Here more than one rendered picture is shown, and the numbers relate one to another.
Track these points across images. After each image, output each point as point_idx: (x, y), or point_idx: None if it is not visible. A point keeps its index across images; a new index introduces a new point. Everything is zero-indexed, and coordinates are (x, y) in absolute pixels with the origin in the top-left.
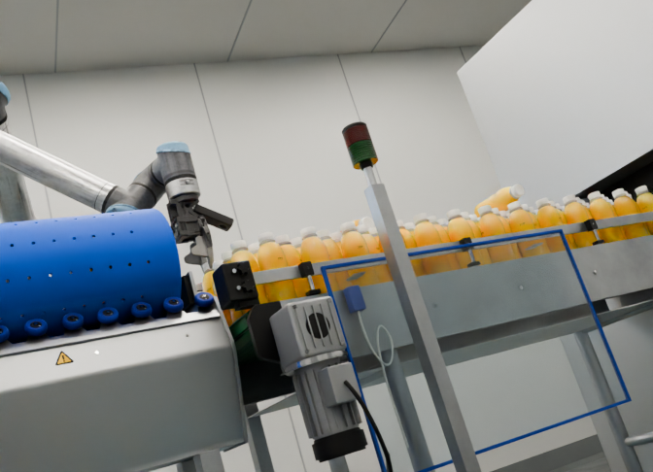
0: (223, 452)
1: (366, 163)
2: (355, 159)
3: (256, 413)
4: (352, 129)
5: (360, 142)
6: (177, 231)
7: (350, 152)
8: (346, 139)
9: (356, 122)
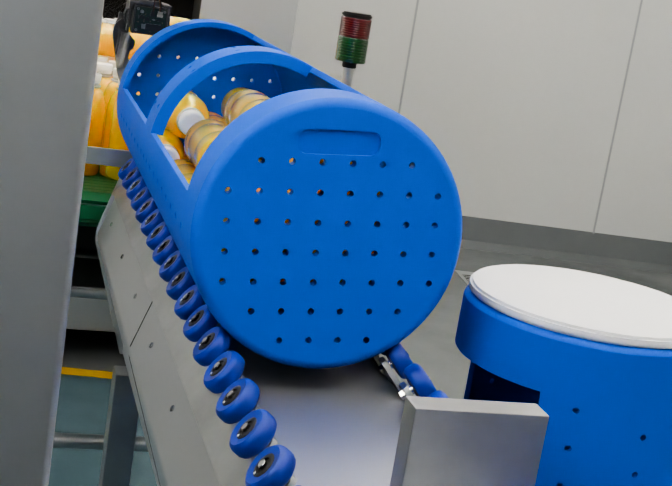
0: (122, 353)
1: (356, 65)
2: (357, 59)
3: (79, 286)
4: (369, 24)
5: (368, 42)
6: (160, 26)
7: (355, 47)
8: (359, 29)
9: (372, 17)
